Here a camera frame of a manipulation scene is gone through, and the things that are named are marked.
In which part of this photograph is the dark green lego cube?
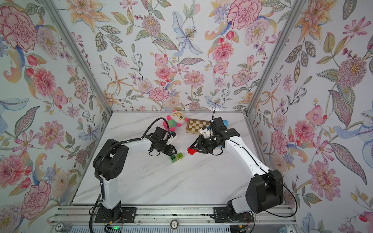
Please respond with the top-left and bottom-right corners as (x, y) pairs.
(170, 155), (178, 163)

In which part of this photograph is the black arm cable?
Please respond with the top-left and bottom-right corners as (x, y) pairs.
(88, 117), (171, 233)
(211, 110), (298, 233)

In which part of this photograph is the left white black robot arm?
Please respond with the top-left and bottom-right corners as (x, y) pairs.
(93, 127), (177, 220)

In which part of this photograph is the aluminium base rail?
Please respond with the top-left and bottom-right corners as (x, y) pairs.
(46, 205), (301, 233)

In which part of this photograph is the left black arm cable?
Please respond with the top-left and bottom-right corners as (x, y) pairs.
(88, 117), (171, 233)

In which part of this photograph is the pink green plush toy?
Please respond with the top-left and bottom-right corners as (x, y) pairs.
(163, 110), (188, 132)

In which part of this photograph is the red lego brick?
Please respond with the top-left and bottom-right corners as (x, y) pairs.
(187, 148), (197, 155)

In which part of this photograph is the lime green lego cube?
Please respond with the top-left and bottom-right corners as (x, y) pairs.
(176, 153), (184, 160)

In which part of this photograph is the wooden chessboard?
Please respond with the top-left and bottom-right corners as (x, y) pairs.
(186, 118), (210, 134)

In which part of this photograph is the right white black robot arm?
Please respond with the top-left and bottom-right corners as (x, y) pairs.
(188, 117), (284, 221)

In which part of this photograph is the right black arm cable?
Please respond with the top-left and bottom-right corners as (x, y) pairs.
(211, 110), (298, 233)

